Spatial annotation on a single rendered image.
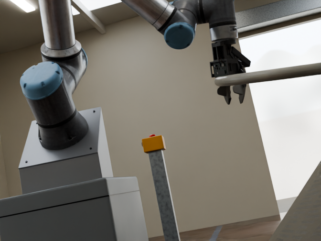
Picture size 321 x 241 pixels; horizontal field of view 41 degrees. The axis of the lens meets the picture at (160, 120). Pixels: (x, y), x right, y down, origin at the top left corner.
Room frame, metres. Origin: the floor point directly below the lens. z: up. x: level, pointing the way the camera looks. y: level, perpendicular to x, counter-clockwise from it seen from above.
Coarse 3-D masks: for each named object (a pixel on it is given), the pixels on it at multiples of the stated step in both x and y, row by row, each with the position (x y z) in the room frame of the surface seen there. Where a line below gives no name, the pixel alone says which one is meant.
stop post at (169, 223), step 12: (144, 144) 2.42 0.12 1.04; (156, 144) 2.41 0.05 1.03; (156, 156) 2.44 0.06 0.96; (156, 168) 2.44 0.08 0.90; (156, 180) 2.44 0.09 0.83; (168, 180) 2.49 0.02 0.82; (156, 192) 2.44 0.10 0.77; (168, 192) 2.43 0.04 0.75; (168, 204) 2.43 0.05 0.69; (168, 216) 2.44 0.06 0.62; (168, 228) 2.44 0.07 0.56; (168, 240) 2.44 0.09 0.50; (180, 240) 2.50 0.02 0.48
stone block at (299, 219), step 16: (320, 176) 1.04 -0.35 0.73; (304, 192) 1.09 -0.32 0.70; (320, 192) 0.95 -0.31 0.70; (304, 208) 1.00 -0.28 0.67; (320, 208) 0.88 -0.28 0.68; (288, 224) 1.06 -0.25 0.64; (304, 224) 0.92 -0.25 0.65; (320, 224) 0.82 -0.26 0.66; (272, 240) 1.12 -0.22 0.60; (288, 240) 0.97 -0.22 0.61; (304, 240) 0.86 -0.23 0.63; (320, 240) 0.77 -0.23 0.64
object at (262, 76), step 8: (312, 64) 1.02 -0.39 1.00; (320, 64) 1.01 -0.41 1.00; (248, 72) 1.09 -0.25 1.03; (256, 72) 1.07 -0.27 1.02; (264, 72) 1.06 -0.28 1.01; (272, 72) 1.04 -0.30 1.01; (280, 72) 1.03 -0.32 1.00; (288, 72) 1.03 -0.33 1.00; (296, 72) 1.02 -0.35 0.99; (304, 72) 1.02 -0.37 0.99; (312, 72) 1.02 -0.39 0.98; (320, 72) 1.02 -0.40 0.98; (216, 80) 1.22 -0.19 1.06; (224, 80) 1.17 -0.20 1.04; (232, 80) 1.13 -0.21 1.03; (240, 80) 1.11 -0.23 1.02; (248, 80) 1.09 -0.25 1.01; (256, 80) 1.07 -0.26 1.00; (264, 80) 1.06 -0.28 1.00; (272, 80) 1.06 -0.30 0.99
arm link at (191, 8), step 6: (174, 0) 1.34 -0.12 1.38; (180, 0) 1.34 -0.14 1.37; (186, 0) 1.33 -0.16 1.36; (192, 0) 1.32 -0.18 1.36; (198, 0) 1.31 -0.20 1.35; (180, 6) 1.30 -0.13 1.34; (186, 6) 1.30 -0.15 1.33; (192, 6) 1.31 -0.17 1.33; (198, 6) 1.31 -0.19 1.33; (198, 12) 1.32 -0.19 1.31; (198, 18) 1.33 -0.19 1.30
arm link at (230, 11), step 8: (208, 0) 1.30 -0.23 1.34; (216, 0) 1.29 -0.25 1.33; (224, 0) 1.29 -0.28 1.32; (232, 0) 1.31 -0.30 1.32; (208, 8) 1.30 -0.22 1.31; (216, 8) 1.30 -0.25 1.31; (224, 8) 1.29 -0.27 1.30; (232, 8) 1.31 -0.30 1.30; (208, 16) 1.32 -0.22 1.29; (216, 16) 1.31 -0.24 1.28; (224, 16) 1.30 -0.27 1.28; (232, 16) 1.31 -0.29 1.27; (216, 24) 1.31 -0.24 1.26; (224, 24) 1.31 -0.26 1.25
